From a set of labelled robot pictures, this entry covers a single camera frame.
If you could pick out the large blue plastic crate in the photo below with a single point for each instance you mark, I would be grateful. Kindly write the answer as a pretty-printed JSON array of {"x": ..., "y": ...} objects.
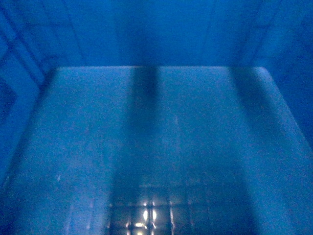
[{"x": 156, "y": 117}]

